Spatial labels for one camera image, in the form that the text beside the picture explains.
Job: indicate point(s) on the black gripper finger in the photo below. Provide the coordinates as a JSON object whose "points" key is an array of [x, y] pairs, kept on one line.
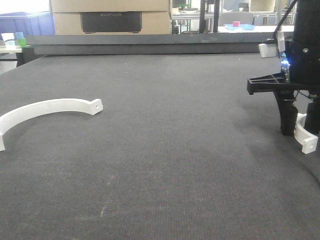
{"points": [[312, 120], [287, 111]]}

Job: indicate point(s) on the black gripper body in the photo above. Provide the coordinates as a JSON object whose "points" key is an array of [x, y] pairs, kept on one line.
{"points": [[299, 70]]}

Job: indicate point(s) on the black vertical metal post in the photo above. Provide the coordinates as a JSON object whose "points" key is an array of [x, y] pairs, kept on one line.
{"points": [[202, 21]]}

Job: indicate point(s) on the blue plastic crate far left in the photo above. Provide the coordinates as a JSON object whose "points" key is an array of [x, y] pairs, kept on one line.
{"points": [[28, 23]]}

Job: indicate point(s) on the large white pipe clamp half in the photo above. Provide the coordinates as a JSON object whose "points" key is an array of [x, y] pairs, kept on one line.
{"points": [[33, 110]]}

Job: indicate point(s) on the cardboard box with black print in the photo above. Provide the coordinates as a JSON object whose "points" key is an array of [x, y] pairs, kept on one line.
{"points": [[111, 17]]}

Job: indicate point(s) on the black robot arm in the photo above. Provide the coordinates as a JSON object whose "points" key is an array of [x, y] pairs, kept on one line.
{"points": [[306, 27]]}

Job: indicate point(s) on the blue shallow tray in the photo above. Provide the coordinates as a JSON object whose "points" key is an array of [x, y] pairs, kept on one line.
{"points": [[246, 27]]}

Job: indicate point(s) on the dark raised table edge board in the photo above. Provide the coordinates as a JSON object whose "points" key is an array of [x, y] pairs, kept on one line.
{"points": [[157, 44]]}

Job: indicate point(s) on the small white PVC pipe clamp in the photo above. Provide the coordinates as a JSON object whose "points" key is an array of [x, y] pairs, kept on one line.
{"points": [[307, 140]]}

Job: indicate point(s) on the blue and green small blocks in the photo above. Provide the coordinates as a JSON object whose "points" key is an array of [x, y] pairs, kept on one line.
{"points": [[20, 39]]}

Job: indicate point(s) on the red cube on blue tray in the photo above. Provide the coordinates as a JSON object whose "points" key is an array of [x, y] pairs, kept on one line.
{"points": [[235, 23]]}

